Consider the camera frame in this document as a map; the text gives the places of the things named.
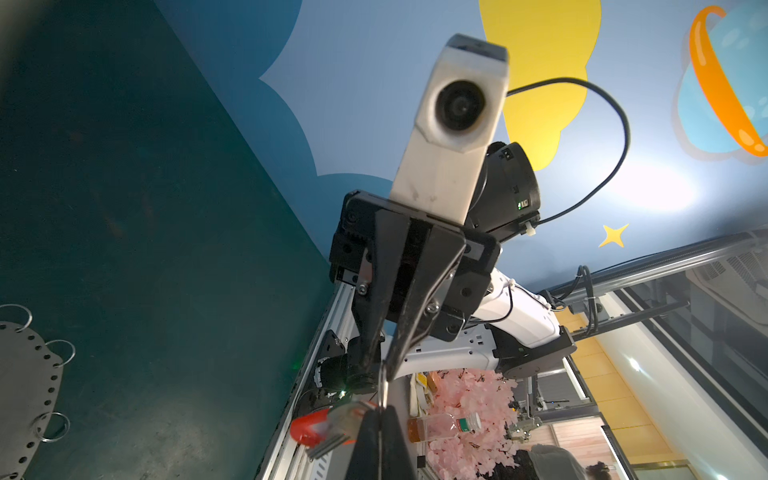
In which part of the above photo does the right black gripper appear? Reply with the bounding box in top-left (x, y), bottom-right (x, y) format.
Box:
top-left (330, 191), bottom-right (501, 382)

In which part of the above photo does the aluminium front rail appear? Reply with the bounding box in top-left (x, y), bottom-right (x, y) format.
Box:
top-left (255, 282), bottom-right (357, 479)

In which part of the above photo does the grey metal keyring plate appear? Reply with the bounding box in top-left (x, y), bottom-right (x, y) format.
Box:
top-left (1, 303), bottom-right (76, 479)

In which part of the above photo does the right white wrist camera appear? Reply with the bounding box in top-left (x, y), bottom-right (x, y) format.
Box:
top-left (389, 34), bottom-right (509, 225)

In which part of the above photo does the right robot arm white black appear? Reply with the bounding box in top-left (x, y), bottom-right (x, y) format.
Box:
top-left (314, 142), bottom-right (575, 394)

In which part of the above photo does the pink artificial blossom tree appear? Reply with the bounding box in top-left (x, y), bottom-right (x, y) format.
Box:
top-left (427, 369), bottom-right (518, 479)

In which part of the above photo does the aluminium right frame post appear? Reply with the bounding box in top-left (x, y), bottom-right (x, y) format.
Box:
top-left (539, 227), bottom-right (768, 301)

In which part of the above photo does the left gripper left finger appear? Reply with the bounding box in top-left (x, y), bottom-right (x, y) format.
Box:
top-left (345, 407), bottom-right (382, 480)

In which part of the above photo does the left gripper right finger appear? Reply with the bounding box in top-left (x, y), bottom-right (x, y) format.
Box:
top-left (380, 406), bottom-right (417, 480)

